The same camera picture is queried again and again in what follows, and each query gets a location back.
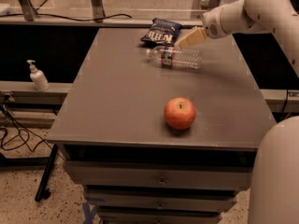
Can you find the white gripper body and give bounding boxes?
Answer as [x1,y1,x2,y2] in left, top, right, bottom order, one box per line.
[203,5,229,39]

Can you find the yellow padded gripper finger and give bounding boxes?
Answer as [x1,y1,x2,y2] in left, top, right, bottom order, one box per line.
[174,27,206,49]

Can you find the clear plastic water bottle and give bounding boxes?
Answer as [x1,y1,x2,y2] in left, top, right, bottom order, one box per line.
[146,46,202,69]

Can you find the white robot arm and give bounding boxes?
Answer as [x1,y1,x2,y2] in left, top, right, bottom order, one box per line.
[177,0,299,224]

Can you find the blue chip bag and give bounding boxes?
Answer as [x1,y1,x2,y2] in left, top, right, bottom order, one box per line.
[140,18,182,46]

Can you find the white pump dispenser bottle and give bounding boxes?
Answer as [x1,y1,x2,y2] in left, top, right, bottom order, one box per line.
[27,60,50,91]

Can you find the red apple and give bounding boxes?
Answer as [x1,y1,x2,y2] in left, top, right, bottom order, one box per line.
[164,97,196,130]

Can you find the grey drawer cabinet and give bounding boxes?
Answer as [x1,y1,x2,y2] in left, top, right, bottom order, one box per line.
[48,28,275,224]

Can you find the black stand leg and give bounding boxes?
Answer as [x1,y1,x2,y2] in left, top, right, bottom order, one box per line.
[35,144,58,202]

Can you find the black cable on ledge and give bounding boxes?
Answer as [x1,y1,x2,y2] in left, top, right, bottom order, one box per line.
[0,12,133,22]

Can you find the black floor cables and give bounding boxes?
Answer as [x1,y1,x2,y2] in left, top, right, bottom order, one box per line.
[0,91,66,161]

